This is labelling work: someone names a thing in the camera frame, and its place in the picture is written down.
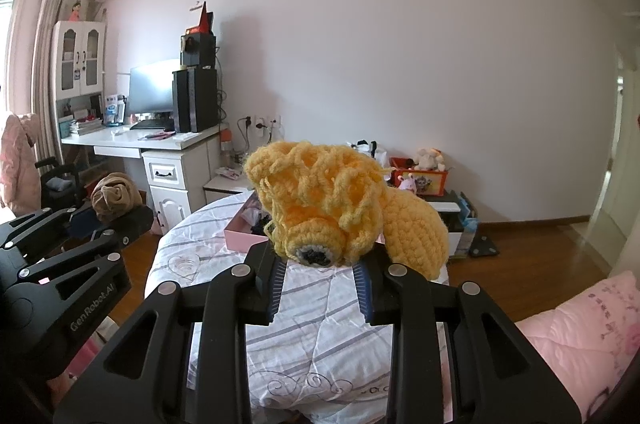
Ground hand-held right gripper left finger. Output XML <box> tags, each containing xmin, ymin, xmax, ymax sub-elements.
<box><xmin>52</xmin><ymin>242</ymin><xmax>288</xmax><ymax>424</ymax></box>

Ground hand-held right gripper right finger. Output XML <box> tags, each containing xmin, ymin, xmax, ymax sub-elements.
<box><xmin>351</xmin><ymin>250</ymin><xmax>583</xmax><ymax>424</ymax></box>

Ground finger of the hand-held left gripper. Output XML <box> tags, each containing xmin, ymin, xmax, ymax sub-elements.
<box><xmin>15</xmin><ymin>205</ymin><xmax>155</xmax><ymax>285</ymax></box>
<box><xmin>0</xmin><ymin>208</ymin><xmax>54</xmax><ymax>251</ymax></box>

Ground brown fluffy cloth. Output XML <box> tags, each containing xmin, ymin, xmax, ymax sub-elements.
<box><xmin>90</xmin><ymin>173</ymin><xmax>144</xmax><ymax>225</ymax></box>

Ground pink cardboard box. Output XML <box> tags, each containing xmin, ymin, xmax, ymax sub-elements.
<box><xmin>223</xmin><ymin>193</ymin><xmax>282</xmax><ymax>253</ymax></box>

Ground yellow crochet toy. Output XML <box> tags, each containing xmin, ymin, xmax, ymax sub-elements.
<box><xmin>243</xmin><ymin>140</ymin><xmax>449</xmax><ymax>279</ymax></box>

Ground black office chair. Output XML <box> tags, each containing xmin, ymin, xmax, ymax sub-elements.
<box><xmin>35</xmin><ymin>158</ymin><xmax>82</xmax><ymax>208</ymax></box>

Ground grey striped white quilt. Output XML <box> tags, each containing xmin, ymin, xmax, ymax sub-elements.
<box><xmin>145</xmin><ymin>191</ymin><xmax>451</xmax><ymax>424</ymax></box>

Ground pink jacket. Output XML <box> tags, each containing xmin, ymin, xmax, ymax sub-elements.
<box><xmin>0</xmin><ymin>114</ymin><xmax>44</xmax><ymax>217</ymax></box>

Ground white desk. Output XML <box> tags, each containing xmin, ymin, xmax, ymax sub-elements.
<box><xmin>61</xmin><ymin>124</ymin><xmax>224</xmax><ymax>235</ymax></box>

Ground dark knitted item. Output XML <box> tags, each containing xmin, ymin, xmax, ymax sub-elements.
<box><xmin>249</xmin><ymin>208</ymin><xmax>274</xmax><ymax>235</ymax></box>

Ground clear heart-shaped dish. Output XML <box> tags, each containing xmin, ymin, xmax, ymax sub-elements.
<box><xmin>167</xmin><ymin>254</ymin><xmax>201</xmax><ymax>283</ymax></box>

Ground stack of books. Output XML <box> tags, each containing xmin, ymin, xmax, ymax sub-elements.
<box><xmin>67</xmin><ymin>114</ymin><xmax>106</xmax><ymax>137</ymax></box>

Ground black keyboard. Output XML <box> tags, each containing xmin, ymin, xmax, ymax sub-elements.
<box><xmin>130</xmin><ymin>119</ymin><xmax>176</xmax><ymax>133</ymax></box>

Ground blue and white carton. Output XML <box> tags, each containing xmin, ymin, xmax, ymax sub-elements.
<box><xmin>102</xmin><ymin>94</ymin><xmax>126</xmax><ymax>127</ymax></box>

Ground black and white low cabinet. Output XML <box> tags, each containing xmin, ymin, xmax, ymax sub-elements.
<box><xmin>202</xmin><ymin>174</ymin><xmax>469</xmax><ymax>261</ymax></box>

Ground red storage box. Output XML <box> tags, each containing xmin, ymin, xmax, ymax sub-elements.
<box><xmin>389</xmin><ymin>156</ymin><xmax>450</xmax><ymax>197</ymax></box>

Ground orange-capped bottle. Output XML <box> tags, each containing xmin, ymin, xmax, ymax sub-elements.
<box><xmin>220</xmin><ymin>126</ymin><xmax>235</xmax><ymax>167</ymax></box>

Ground blue packets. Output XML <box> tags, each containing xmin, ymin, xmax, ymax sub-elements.
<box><xmin>457</xmin><ymin>191</ymin><xmax>482</xmax><ymax>255</ymax></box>

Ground black bathroom scale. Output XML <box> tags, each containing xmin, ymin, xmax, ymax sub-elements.
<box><xmin>467</xmin><ymin>235</ymin><xmax>501</xmax><ymax>259</ymax></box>

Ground black computer monitor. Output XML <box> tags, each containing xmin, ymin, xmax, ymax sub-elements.
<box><xmin>128</xmin><ymin>58</ymin><xmax>182</xmax><ymax>115</ymax></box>

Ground black computer tower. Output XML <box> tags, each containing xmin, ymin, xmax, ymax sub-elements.
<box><xmin>171</xmin><ymin>68</ymin><xmax>220</xmax><ymax>134</ymax></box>

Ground white tote bag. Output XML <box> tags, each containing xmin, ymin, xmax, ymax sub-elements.
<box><xmin>349</xmin><ymin>139</ymin><xmax>392</xmax><ymax>165</ymax></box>

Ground white plush toy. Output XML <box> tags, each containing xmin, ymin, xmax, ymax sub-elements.
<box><xmin>412</xmin><ymin>147</ymin><xmax>447</xmax><ymax>173</ymax></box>

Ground white glass-door cabinet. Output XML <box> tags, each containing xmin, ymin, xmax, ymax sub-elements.
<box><xmin>52</xmin><ymin>20</ymin><xmax>108</xmax><ymax>100</ymax></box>

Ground black box with speaker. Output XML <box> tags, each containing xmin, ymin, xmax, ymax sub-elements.
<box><xmin>180</xmin><ymin>31</ymin><xmax>218</xmax><ymax>69</ymax></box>

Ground pink floral quilt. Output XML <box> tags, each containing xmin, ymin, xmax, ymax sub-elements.
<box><xmin>514</xmin><ymin>271</ymin><xmax>640</xmax><ymax>411</ymax></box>

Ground red triangular card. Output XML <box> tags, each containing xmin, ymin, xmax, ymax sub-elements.
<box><xmin>196</xmin><ymin>1</ymin><xmax>215</xmax><ymax>35</ymax></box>

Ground black power cables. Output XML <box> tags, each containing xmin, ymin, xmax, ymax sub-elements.
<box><xmin>235</xmin><ymin>119</ymin><xmax>273</xmax><ymax>157</ymax></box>

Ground wall sockets with plugs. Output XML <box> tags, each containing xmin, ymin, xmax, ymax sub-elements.
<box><xmin>239</xmin><ymin>114</ymin><xmax>282</xmax><ymax>138</ymax></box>

